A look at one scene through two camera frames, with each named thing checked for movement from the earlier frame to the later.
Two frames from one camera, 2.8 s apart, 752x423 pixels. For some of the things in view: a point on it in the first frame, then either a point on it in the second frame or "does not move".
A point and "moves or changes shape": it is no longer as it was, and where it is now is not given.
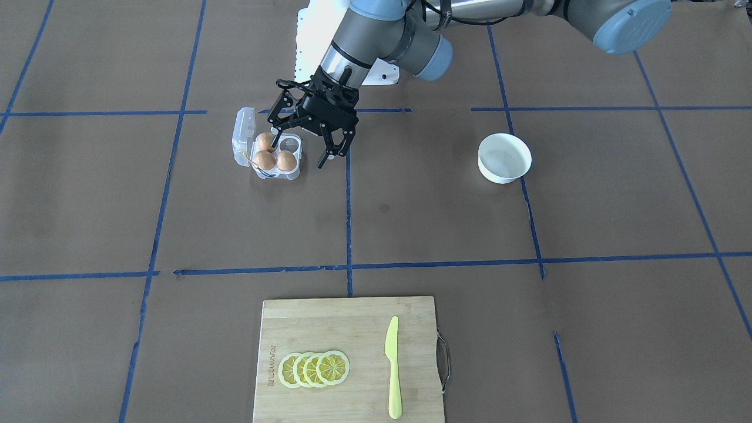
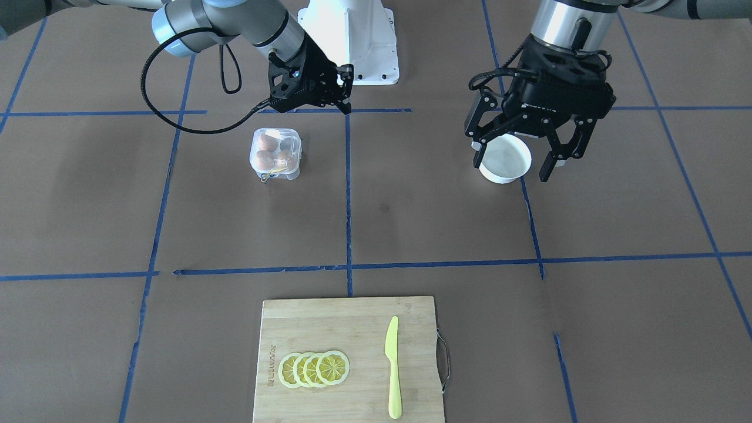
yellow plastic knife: x=391 y=351 does not move
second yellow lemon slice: x=309 y=370 does not move
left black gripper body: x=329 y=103 → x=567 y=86
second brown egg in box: x=265 y=160 does not move
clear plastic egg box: x=269 y=155 moves or changes shape
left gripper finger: x=332 y=150 → x=575 y=147
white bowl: x=503 y=158 does not move
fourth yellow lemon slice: x=286 y=370 does not move
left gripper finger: x=285 y=124 → x=484 y=104
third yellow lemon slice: x=298 y=372 does not move
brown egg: x=286 y=161 does not move
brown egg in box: x=265 y=141 does not move
